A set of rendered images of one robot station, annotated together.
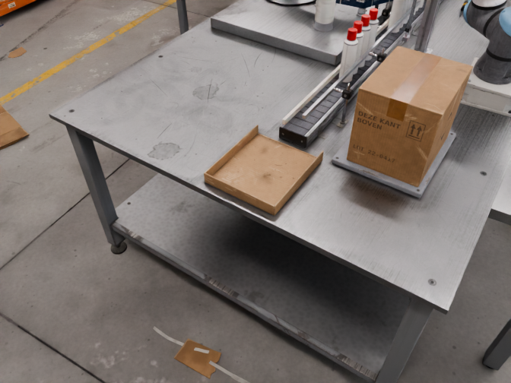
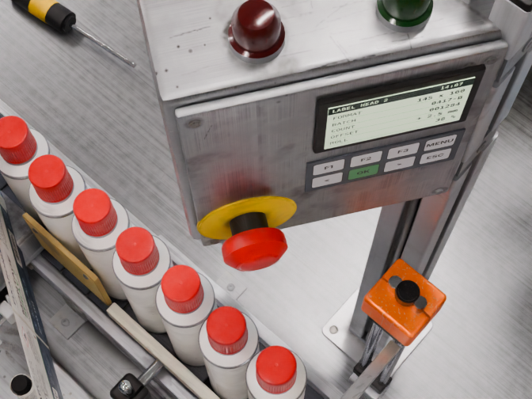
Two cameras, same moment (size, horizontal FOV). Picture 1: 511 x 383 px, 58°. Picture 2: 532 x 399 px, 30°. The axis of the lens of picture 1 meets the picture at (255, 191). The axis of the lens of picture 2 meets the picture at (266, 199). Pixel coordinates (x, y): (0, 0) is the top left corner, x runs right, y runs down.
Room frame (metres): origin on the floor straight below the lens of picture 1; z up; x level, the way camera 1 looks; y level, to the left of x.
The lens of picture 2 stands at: (1.95, -0.45, 1.87)
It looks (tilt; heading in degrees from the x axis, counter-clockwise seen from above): 68 degrees down; 279
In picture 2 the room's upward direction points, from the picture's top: 1 degrees counter-clockwise
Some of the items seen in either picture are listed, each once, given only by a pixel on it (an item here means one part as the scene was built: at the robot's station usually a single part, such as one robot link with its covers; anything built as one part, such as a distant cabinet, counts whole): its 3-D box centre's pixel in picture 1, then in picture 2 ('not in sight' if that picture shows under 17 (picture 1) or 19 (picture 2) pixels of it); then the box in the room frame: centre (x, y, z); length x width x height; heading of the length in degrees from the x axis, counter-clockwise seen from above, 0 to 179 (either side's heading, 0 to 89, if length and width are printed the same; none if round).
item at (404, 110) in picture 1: (407, 114); not in sight; (1.19, -0.48, 0.99); 0.30 x 0.24 x 0.27; 146
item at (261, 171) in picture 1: (265, 166); not in sight; (1.10, -0.03, 0.85); 0.30 x 0.26 x 0.04; 146
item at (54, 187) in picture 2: not in sight; (69, 213); (2.20, -0.77, 0.98); 0.05 x 0.05 x 0.20
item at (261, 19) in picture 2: not in sight; (256, 25); (1.99, -0.69, 1.49); 0.03 x 0.03 x 0.02
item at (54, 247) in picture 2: not in sight; (67, 261); (2.20, -0.73, 0.94); 0.10 x 0.01 x 0.09; 146
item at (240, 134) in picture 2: not in sight; (312, 83); (1.97, -0.72, 1.38); 0.17 x 0.10 x 0.19; 21
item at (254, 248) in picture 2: not in sight; (252, 241); (1.99, -0.64, 1.32); 0.04 x 0.03 x 0.04; 21
